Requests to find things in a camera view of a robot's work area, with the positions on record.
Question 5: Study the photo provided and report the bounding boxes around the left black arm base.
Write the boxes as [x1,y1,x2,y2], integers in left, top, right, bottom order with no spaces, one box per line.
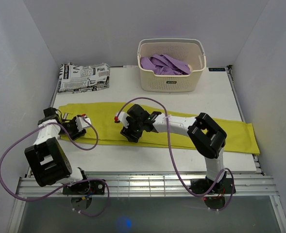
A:
[62,179,106,211]

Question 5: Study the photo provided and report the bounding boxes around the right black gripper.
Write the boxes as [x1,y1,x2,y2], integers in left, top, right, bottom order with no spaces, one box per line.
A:
[120,116,144,144]

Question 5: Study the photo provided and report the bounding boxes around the purple garment in basket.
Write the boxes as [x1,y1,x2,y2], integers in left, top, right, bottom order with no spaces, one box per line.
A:
[140,54,191,75]

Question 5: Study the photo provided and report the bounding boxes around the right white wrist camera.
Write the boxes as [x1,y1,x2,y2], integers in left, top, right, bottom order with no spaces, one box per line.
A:
[114,112,132,129]

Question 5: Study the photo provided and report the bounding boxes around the aluminium rail frame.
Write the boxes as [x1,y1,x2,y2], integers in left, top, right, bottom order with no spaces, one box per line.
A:
[9,64,286,233]

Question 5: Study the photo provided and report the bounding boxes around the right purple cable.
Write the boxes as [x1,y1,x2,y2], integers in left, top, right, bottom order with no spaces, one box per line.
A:
[115,97,236,212]

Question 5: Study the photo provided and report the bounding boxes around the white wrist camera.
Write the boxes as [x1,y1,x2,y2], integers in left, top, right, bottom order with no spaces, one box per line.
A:
[114,112,132,129]
[75,115,92,132]

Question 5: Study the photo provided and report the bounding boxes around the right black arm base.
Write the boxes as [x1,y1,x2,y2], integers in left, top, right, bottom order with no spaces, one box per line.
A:
[189,178,236,211]

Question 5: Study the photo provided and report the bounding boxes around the yellow-green trousers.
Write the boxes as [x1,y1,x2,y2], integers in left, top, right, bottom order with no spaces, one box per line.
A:
[58,102,260,155]

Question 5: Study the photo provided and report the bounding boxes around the folded newspaper print trousers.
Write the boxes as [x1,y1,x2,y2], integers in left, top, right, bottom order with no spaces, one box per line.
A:
[57,63,110,93]

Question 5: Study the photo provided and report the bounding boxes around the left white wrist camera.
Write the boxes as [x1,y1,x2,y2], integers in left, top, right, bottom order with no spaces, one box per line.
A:
[75,115,92,132]

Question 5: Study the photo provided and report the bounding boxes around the cream perforated laundry basket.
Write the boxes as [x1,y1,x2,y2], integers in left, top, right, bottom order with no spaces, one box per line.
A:
[137,38,206,92]

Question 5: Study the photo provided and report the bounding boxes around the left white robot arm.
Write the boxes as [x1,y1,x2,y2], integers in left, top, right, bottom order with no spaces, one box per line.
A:
[24,107,91,194]

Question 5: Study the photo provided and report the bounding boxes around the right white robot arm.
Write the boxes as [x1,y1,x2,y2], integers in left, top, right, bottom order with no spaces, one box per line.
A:
[114,104,227,193]

